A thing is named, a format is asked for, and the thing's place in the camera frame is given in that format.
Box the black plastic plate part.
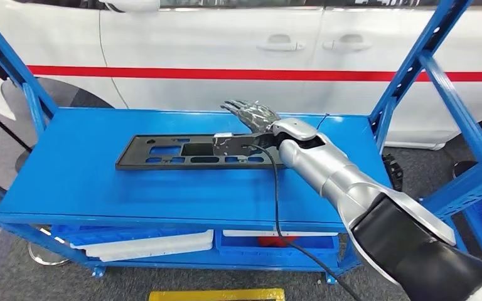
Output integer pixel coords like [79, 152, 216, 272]
[115, 132, 286, 171]

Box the blue metal shelf rack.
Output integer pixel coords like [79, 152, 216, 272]
[0, 0, 482, 285]

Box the red item in crate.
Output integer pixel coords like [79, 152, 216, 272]
[258, 236, 298, 248]

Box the blue plastic crate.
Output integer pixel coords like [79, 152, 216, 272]
[215, 230, 341, 267]
[50, 224, 208, 246]

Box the white plastic crate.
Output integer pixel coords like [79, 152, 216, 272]
[70, 230, 215, 255]
[222, 230, 340, 238]
[95, 245, 215, 263]

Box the white car with red stripe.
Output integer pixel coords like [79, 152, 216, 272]
[0, 0, 482, 151]

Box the yellow floor tape square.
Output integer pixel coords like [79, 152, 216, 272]
[148, 288, 286, 301]

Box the black plastic piece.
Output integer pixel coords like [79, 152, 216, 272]
[382, 154, 404, 192]

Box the chrome stanchion with round base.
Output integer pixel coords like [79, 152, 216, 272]
[0, 170, 72, 267]

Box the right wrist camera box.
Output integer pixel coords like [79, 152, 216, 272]
[212, 132, 281, 158]

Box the black cable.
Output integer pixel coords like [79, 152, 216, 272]
[243, 143, 365, 301]

